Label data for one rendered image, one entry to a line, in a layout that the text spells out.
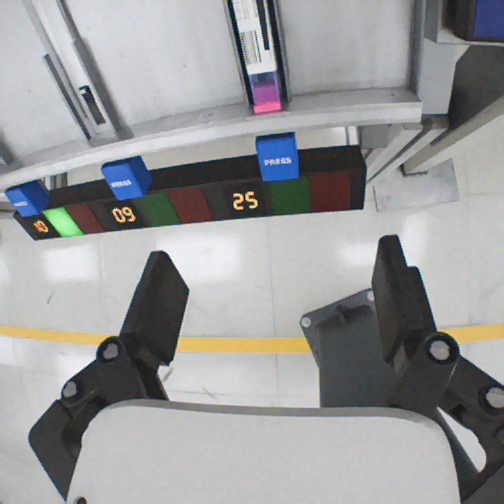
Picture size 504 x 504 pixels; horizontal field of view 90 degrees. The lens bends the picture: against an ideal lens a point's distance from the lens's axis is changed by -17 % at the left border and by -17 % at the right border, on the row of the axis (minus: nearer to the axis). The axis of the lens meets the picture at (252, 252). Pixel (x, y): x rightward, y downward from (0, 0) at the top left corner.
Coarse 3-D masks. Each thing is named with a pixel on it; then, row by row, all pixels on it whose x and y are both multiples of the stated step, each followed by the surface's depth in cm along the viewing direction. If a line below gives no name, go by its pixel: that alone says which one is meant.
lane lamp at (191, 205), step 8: (168, 192) 23; (176, 192) 23; (184, 192) 23; (192, 192) 23; (200, 192) 23; (176, 200) 24; (184, 200) 24; (192, 200) 24; (200, 200) 24; (176, 208) 24; (184, 208) 24; (192, 208) 24; (200, 208) 24; (208, 208) 24; (184, 216) 25; (192, 216) 25; (200, 216) 25; (208, 216) 25
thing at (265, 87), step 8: (264, 72) 14; (272, 72) 14; (256, 80) 14; (264, 80) 14; (272, 80) 14; (256, 88) 14; (264, 88) 14; (272, 88) 14; (256, 96) 15; (264, 96) 15; (272, 96) 15; (280, 96) 15
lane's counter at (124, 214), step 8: (120, 200) 24; (128, 200) 24; (112, 208) 25; (120, 208) 25; (128, 208) 25; (112, 216) 26; (120, 216) 26; (128, 216) 26; (136, 216) 25; (120, 224) 26; (128, 224) 26; (136, 224) 26; (144, 224) 26
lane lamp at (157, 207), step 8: (160, 192) 23; (144, 200) 24; (152, 200) 24; (160, 200) 24; (168, 200) 24; (144, 208) 25; (152, 208) 25; (160, 208) 25; (168, 208) 24; (152, 216) 25; (160, 216) 25; (168, 216) 25; (176, 216) 25; (152, 224) 26; (160, 224) 26; (168, 224) 26; (176, 224) 26
